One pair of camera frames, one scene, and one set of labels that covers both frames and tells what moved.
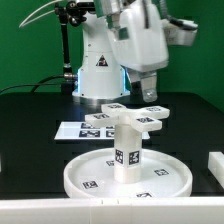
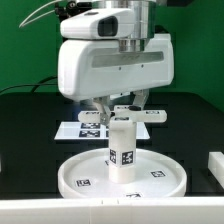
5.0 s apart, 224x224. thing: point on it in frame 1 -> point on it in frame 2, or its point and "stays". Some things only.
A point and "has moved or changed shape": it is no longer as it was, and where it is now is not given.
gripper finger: [149, 86] -> [140, 97]
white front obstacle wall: [157, 210] stays
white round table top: [163, 175] has moved or changed shape
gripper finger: [135, 80] -> [104, 106]
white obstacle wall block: [216, 166] stays
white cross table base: [144, 119] has moved or changed shape
